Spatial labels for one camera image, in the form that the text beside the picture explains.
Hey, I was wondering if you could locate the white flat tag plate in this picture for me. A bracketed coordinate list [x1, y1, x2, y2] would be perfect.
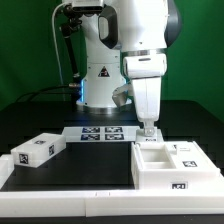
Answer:
[62, 126, 139, 143]

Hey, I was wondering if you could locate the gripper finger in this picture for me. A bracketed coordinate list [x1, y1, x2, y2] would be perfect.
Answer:
[143, 120, 155, 136]

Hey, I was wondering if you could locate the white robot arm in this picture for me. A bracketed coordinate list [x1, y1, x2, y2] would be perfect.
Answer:
[62, 0, 181, 136]

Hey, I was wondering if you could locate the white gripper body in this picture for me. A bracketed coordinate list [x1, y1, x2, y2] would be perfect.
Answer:
[123, 53, 167, 122]

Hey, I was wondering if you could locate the white U-shaped frame fence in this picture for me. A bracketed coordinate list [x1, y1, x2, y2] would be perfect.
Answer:
[0, 154, 224, 218]

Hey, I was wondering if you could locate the white cabinet body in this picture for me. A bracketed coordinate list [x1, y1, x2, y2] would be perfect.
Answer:
[131, 142, 224, 190]

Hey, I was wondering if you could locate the white cable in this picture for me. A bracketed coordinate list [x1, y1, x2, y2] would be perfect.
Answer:
[51, 2, 68, 101]

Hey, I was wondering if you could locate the white closed box part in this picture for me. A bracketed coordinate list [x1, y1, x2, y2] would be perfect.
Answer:
[11, 133, 66, 168]

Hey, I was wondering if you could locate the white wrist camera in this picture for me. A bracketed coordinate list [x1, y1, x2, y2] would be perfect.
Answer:
[112, 84, 131, 107]

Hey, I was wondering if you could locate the black cable bundle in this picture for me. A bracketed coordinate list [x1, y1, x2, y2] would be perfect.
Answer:
[14, 83, 83, 103]

